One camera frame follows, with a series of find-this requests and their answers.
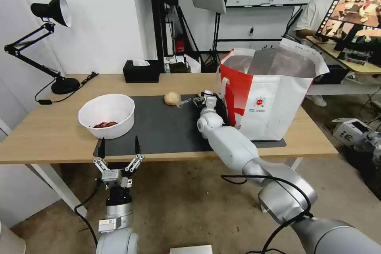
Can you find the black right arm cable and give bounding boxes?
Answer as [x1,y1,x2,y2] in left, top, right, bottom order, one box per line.
[220,174,317,254]

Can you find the black lamp power cable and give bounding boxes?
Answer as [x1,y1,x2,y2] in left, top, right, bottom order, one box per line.
[35,71,100,106]

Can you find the black metal rack frame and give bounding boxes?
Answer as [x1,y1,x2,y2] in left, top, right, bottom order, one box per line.
[147,0,180,73]

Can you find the white cardboard product box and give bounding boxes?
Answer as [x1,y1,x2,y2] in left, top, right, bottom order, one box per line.
[332,118,373,148]

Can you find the crumpled beige paper ball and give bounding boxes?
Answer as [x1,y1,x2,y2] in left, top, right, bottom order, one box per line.
[164,91,183,106]

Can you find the pale wooden desk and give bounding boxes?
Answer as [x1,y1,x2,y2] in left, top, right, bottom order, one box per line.
[306,35,381,75]

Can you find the black tissue box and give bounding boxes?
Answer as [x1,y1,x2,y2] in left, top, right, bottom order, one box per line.
[122,60,161,84]

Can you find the person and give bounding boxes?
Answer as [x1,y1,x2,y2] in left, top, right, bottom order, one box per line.
[292,0,379,107]

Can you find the white robot front shell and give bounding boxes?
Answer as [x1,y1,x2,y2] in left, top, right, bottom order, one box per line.
[169,244,213,254]

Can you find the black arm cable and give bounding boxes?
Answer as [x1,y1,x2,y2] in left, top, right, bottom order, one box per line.
[74,176,111,249]
[220,174,317,254]

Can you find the black desk lamp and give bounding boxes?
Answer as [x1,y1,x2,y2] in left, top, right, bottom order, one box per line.
[4,0,81,95]

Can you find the white plastic bag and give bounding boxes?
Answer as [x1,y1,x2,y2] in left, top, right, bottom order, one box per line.
[183,54,202,73]

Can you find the computer monitor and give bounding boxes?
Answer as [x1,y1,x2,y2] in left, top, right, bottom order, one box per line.
[315,0,381,52]

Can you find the white plastic bowl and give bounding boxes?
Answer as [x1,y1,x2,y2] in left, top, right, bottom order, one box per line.
[78,93,136,140]

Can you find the black table mat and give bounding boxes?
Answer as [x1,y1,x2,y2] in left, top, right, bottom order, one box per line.
[92,95,287,158]

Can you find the red white takeout bag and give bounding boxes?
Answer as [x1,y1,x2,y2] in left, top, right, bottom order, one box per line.
[216,38,331,142]

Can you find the white table leg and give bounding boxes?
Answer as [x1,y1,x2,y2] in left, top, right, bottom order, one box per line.
[286,158,305,172]
[27,163,88,219]

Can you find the crumpled dark plastic wrap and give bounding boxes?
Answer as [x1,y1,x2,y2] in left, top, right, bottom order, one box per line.
[353,131,381,161]

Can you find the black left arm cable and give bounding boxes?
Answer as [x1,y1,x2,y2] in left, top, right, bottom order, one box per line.
[74,176,111,249]

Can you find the red food scraps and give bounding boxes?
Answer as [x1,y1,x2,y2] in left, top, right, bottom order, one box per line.
[92,120,118,129]

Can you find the red fire extinguisher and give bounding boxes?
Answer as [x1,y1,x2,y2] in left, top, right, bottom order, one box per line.
[175,34,186,56]

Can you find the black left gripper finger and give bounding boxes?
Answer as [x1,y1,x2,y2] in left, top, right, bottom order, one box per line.
[92,137,110,175]
[123,135,146,178]

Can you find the black light stand tripod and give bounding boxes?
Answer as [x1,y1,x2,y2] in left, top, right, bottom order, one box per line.
[201,12,228,73]

